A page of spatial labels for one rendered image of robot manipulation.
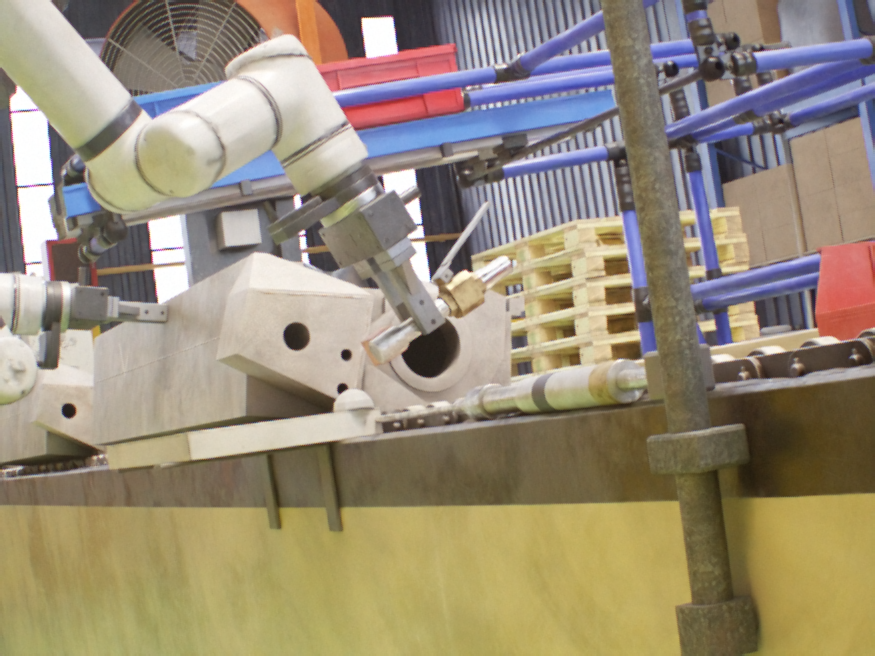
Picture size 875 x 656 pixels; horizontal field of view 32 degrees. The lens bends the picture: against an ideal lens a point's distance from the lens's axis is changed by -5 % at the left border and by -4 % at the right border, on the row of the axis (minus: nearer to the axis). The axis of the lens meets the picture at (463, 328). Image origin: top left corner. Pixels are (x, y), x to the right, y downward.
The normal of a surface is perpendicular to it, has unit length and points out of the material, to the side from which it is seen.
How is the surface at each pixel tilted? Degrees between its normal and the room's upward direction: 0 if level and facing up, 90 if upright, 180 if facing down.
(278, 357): 90
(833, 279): 88
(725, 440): 90
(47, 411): 90
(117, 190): 131
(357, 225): 115
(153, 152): 106
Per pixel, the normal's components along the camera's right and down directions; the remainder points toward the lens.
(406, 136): 0.41, -0.11
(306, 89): 0.59, -0.22
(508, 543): -0.90, 0.11
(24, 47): 0.11, 0.41
